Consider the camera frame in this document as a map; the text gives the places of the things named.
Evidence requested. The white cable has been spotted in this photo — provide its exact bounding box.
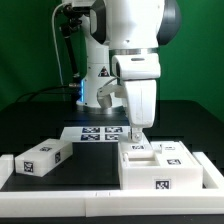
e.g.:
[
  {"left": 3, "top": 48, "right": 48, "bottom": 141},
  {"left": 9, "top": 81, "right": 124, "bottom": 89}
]
[{"left": 50, "top": 2, "right": 73, "bottom": 101}]

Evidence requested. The white fence rail frame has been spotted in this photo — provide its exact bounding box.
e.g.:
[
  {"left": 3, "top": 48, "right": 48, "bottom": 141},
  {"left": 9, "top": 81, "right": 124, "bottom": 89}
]
[{"left": 0, "top": 152, "right": 224, "bottom": 218}]

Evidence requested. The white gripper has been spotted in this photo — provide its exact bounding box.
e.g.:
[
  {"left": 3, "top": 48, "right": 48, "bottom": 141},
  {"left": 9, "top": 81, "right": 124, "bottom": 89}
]
[{"left": 112, "top": 53, "right": 161, "bottom": 143}]

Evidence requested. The white cabinet top block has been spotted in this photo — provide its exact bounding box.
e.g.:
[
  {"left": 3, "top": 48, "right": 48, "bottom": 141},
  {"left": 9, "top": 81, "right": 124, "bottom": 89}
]
[{"left": 15, "top": 139, "right": 73, "bottom": 177}]

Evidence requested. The white marker tag sheet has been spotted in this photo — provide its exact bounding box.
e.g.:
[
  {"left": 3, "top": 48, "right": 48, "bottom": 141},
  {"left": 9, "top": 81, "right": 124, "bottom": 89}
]
[{"left": 61, "top": 126, "right": 130, "bottom": 142}]

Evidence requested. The white door panel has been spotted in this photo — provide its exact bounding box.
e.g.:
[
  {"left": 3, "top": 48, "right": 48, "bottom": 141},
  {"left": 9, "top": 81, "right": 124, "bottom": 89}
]
[
  {"left": 151, "top": 141, "right": 193, "bottom": 167},
  {"left": 119, "top": 142, "right": 155, "bottom": 158}
]

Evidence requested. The black cable bundle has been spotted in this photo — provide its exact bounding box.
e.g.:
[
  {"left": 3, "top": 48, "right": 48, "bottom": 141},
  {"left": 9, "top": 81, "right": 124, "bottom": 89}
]
[{"left": 14, "top": 84, "right": 83, "bottom": 103}]

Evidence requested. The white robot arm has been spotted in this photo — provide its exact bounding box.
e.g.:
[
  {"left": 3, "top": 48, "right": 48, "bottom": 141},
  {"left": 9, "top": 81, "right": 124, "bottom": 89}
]
[{"left": 62, "top": 0, "right": 181, "bottom": 142}]

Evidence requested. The white cabinet body box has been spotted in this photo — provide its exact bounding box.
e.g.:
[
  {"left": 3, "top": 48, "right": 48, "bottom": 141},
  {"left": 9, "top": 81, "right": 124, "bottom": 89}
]
[{"left": 118, "top": 142, "right": 203, "bottom": 190}]

